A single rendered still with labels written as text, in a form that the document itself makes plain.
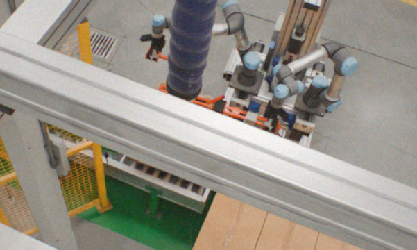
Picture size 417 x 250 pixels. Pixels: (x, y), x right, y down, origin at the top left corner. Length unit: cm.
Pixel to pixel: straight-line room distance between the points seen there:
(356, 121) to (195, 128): 439
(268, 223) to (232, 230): 26
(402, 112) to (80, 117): 476
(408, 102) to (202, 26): 328
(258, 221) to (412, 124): 228
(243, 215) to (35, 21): 276
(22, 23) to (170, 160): 52
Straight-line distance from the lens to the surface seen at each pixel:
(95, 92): 87
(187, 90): 313
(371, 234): 89
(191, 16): 268
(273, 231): 374
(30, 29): 121
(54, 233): 319
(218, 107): 328
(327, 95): 353
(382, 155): 507
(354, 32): 600
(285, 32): 357
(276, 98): 306
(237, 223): 371
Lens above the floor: 390
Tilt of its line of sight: 55 degrees down
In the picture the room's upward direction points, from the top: 11 degrees clockwise
